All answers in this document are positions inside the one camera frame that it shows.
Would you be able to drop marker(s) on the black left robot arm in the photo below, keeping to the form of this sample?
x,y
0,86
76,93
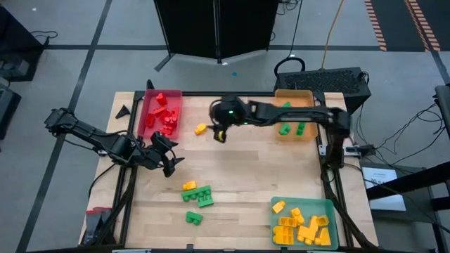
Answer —
x,y
119,149

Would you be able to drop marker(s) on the red translucent plastic tray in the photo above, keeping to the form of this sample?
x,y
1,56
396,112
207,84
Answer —
x,y
149,102

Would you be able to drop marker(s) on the teal plastic tray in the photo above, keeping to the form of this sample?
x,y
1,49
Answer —
x,y
330,207

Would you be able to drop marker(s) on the yellow wedge building block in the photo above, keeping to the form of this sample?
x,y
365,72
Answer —
x,y
324,238

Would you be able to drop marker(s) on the white paper sheet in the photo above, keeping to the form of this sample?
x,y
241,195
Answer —
x,y
376,174

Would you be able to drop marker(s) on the yellow square building block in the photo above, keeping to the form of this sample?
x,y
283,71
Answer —
x,y
283,235

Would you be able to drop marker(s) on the dark grey case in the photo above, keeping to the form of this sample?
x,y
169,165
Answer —
x,y
7,112

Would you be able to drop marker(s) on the black equipment stand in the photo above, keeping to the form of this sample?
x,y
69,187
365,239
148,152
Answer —
x,y
404,182

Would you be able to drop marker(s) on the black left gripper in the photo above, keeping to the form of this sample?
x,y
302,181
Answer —
x,y
154,154

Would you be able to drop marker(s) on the black storage cabinet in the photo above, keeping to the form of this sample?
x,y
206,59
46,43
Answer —
x,y
14,45

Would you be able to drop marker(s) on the yellow two-stud building block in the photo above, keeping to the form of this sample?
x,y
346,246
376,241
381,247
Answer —
x,y
297,214
189,185
278,206
200,129
306,233
287,221
313,225

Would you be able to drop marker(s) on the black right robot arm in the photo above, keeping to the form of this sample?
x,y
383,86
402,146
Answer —
x,y
299,114

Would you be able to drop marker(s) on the grey red-edged bracket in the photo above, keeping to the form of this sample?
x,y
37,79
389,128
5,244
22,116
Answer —
x,y
93,225

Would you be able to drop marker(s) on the yellow one-stud building block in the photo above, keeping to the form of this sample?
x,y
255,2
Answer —
x,y
321,220

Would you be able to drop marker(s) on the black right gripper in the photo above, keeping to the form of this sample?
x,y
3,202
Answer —
x,y
230,112

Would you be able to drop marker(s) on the orange plastic tray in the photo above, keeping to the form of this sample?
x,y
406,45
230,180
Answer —
x,y
309,135

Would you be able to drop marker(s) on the black folding partition screen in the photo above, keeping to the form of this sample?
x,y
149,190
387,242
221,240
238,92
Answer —
x,y
190,28

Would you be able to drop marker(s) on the black triangular bracket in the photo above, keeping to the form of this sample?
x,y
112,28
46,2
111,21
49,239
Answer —
x,y
150,85
123,113

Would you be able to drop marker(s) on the black aluminium table frame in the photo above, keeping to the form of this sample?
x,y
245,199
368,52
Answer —
x,y
197,94

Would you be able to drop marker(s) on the green two-stud building block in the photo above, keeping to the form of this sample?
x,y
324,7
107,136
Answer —
x,y
194,218
285,104
284,129
205,202

